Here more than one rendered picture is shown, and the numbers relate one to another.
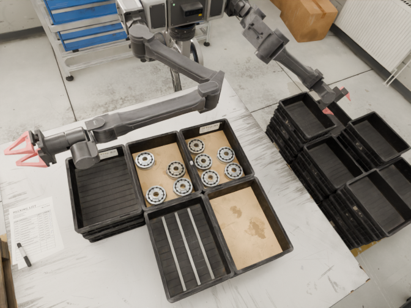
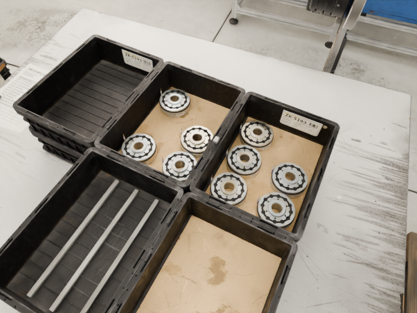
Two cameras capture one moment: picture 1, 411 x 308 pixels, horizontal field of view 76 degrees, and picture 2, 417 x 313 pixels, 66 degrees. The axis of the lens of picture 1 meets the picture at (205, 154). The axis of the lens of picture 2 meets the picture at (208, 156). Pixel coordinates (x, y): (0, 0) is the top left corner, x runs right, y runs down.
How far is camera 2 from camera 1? 69 cm
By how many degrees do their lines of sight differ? 28
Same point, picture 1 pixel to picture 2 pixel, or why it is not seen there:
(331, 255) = not seen: outside the picture
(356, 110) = not seen: outside the picture
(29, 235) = (14, 97)
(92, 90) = (243, 43)
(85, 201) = (72, 95)
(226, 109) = (368, 135)
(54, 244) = (19, 122)
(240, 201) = (238, 263)
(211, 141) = (288, 146)
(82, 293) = not seen: outside the picture
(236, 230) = (187, 297)
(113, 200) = (96, 117)
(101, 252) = (39, 167)
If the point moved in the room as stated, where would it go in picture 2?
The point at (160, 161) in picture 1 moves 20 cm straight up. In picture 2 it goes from (192, 118) to (191, 72)
